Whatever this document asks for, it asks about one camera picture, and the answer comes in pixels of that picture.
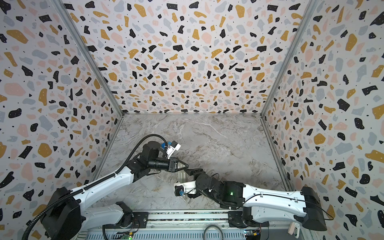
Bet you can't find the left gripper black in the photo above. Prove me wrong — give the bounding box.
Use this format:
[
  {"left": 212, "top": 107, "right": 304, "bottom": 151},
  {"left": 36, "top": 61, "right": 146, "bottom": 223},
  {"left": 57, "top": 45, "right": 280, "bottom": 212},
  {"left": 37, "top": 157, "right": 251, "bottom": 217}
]
[{"left": 148, "top": 157, "right": 189, "bottom": 173}]

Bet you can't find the white remote control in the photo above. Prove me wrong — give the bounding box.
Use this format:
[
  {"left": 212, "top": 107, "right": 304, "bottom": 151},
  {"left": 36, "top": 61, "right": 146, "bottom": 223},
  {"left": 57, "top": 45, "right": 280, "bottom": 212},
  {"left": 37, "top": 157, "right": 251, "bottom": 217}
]
[{"left": 177, "top": 171, "right": 194, "bottom": 183}]

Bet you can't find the white clip device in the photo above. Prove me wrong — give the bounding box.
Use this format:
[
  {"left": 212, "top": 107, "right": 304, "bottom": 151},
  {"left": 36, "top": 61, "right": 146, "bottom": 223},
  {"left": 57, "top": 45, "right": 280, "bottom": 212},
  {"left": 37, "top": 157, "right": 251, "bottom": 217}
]
[{"left": 288, "top": 222, "right": 301, "bottom": 239}]

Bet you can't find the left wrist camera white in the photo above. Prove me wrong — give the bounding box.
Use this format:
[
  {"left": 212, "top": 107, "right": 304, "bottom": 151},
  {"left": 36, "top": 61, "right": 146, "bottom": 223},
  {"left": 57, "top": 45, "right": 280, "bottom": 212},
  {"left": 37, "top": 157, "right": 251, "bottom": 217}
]
[{"left": 161, "top": 141, "right": 181, "bottom": 159}]

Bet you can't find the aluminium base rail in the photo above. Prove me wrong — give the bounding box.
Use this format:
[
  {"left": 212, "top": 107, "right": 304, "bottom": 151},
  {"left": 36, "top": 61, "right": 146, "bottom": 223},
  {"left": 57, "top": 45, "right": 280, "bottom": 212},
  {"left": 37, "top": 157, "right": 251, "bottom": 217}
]
[{"left": 75, "top": 210, "right": 305, "bottom": 240}]

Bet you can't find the grey looped cable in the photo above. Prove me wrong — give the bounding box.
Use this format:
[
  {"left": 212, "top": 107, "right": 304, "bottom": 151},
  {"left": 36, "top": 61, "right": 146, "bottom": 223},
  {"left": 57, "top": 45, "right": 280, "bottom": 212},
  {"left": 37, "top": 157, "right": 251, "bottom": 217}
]
[{"left": 202, "top": 224, "right": 225, "bottom": 240}]

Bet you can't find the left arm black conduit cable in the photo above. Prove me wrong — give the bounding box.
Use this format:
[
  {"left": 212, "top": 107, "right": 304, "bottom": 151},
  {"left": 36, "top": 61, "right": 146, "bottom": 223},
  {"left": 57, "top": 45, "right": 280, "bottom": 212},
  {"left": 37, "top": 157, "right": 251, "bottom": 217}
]
[{"left": 20, "top": 134, "right": 167, "bottom": 240}]

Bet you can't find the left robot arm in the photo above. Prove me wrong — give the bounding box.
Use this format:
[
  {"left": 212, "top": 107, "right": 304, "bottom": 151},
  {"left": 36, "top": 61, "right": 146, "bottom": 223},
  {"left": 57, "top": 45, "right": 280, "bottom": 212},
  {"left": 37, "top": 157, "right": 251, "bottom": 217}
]
[{"left": 40, "top": 141, "right": 188, "bottom": 240}]

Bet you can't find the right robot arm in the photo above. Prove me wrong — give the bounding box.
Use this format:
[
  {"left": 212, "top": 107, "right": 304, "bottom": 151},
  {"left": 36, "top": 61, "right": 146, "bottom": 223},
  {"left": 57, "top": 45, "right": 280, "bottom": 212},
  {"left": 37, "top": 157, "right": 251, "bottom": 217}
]
[{"left": 174, "top": 169, "right": 327, "bottom": 232}]

